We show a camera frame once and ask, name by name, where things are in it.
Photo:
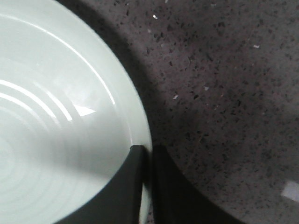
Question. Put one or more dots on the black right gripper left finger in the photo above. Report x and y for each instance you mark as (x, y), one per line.
(119, 202)

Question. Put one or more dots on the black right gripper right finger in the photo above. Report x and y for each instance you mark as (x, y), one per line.
(176, 200)

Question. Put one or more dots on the light green round plate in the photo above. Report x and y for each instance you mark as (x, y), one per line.
(69, 115)

